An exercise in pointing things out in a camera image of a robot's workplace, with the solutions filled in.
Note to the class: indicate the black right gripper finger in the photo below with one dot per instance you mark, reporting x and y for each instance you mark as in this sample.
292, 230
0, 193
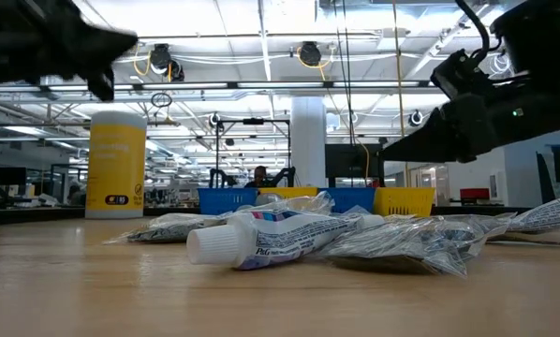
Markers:
420, 142

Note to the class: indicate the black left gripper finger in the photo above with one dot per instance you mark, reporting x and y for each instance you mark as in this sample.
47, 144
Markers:
102, 86
109, 44

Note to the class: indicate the white toothpaste tube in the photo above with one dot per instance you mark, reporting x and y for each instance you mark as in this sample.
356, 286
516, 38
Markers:
261, 241
547, 217

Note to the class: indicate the black background robot arm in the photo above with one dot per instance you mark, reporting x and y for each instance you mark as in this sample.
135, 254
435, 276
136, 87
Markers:
219, 178
284, 175

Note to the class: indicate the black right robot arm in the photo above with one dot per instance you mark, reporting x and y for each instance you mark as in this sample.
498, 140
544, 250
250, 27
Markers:
542, 37

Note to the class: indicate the yellow plastic basket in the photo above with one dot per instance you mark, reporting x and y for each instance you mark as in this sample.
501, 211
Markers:
289, 192
404, 202

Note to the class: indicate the black monitor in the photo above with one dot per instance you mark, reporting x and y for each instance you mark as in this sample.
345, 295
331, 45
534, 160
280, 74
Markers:
352, 161

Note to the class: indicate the red box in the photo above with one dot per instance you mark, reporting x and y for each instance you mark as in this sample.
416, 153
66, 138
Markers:
474, 194

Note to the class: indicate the yellow wipes canister white lid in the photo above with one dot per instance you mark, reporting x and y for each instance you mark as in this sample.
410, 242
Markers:
116, 168

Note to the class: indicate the blue plastic basket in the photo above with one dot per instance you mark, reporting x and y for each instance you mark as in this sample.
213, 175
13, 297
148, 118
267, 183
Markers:
224, 201
350, 199

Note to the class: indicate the clear bag with black item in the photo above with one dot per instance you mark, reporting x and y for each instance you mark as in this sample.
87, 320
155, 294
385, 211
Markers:
402, 243

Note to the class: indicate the person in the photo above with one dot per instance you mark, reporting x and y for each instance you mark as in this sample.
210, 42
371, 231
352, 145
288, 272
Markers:
260, 175

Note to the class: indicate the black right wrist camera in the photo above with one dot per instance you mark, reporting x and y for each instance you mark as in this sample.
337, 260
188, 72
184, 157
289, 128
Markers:
458, 75

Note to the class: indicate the black background rig frame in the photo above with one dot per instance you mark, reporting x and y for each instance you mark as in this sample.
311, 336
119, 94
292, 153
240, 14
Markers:
253, 121

